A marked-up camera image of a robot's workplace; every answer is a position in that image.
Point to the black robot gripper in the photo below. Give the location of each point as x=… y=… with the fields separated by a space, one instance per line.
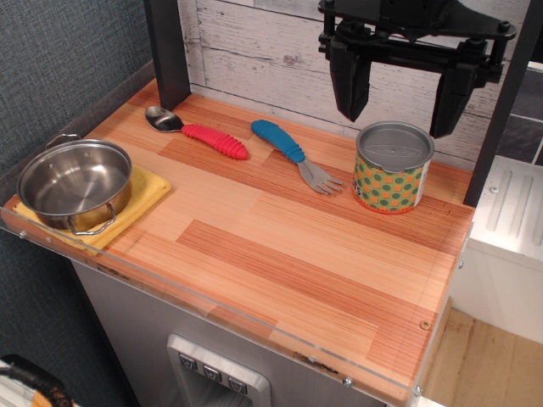
x=445 y=37

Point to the green orange checked tin can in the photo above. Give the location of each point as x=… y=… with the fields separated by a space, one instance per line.
x=391 y=166

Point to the white toy sink unit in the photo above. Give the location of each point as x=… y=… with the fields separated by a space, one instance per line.
x=498 y=278

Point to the yellow folded cloth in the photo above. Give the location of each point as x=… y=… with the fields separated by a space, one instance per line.
x=147 y=190

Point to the clear acrylic edge guard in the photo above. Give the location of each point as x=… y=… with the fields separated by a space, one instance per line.
x=357 y=292

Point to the stainless steel pot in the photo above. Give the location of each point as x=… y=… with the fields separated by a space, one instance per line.
x=77 y=184

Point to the silver dispenser panel with buttons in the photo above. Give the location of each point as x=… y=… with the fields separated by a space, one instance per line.
x=206 y=378

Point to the black and yellow object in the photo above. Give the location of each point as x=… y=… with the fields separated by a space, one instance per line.
x=26 y=384

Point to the dark grey right post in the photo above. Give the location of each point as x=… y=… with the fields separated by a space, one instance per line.
x=515 y=73

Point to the dark grey post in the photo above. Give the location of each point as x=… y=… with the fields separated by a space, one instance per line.
x=515 y=73
x=168 y=51

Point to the blue handled metal fork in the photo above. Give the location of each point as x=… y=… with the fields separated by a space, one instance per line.
x=313 y=175

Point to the dark grey left post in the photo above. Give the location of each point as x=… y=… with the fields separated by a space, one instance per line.
x=168 y=51

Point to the red handled metal spoon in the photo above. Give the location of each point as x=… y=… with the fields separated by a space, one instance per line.
x=164 y=120

